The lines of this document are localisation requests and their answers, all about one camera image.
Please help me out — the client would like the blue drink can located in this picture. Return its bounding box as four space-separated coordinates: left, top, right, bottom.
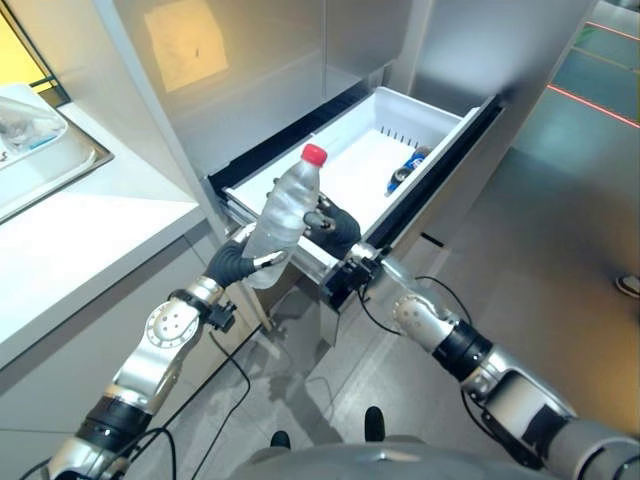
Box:
383 145 433 198

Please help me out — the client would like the clear water bottle red cap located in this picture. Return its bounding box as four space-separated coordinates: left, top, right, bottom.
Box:
241 143 329 291

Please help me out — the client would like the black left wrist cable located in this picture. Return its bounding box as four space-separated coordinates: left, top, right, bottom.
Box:
0 335 252 480

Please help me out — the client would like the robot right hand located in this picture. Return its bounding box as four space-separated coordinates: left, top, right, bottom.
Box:
302 195 362 261

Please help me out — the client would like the robot right dark foot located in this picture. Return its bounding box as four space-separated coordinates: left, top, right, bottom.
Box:
364 405 385 442

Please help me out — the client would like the stainless steel sink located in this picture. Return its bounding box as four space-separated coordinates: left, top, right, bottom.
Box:
0 82 115 225

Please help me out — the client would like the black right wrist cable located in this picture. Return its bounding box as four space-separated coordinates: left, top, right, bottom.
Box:
357 275 474 335

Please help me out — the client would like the yellow paper note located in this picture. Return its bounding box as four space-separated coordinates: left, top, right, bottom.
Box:
143 0 230 93

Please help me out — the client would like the white kitchen counter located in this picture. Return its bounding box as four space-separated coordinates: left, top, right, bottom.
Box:
0 102 207 371

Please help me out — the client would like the person's shoe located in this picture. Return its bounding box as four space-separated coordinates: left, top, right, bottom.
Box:
615 272 640 298

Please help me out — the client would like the white refrigerator drawer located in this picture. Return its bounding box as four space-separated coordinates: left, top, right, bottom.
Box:
208 85 504 312

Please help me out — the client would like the silver refrigerator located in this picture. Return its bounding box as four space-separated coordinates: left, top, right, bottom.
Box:
92 0 599 346

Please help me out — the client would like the clear plastic container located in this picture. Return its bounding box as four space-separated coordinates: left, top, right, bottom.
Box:
0 94 69 160

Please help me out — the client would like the robot grey torso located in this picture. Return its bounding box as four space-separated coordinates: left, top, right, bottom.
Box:
227 433 506 480

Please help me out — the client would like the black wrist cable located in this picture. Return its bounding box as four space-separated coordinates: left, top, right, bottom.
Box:
0 335 252 480
357 275 474 335

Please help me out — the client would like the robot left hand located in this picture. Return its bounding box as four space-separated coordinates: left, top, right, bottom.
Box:
206 222 289 290

